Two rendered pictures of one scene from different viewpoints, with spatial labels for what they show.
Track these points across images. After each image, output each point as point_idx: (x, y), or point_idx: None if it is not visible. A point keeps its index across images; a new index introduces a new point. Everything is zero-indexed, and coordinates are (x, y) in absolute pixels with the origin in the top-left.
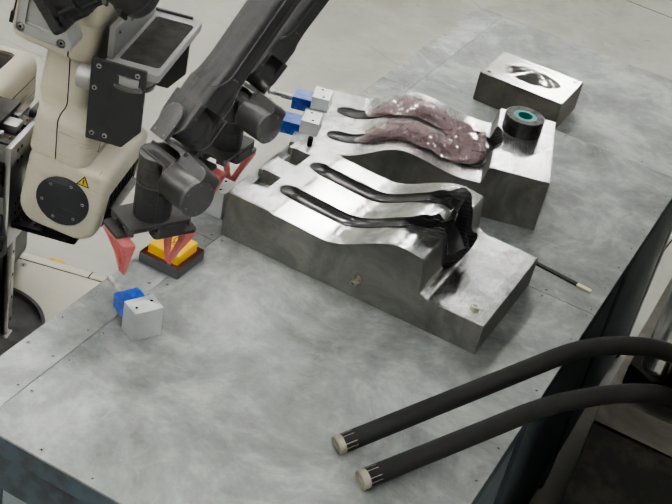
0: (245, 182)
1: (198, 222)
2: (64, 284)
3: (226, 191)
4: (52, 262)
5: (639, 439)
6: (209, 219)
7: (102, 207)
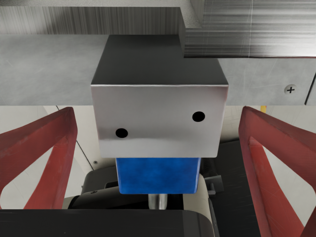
0: (247, 25)
1: (265, 75)
2: (89, 134)
3: (197, 91)
4: (76, 152)
5: None
6: (229, 59)
7: (203, 208)
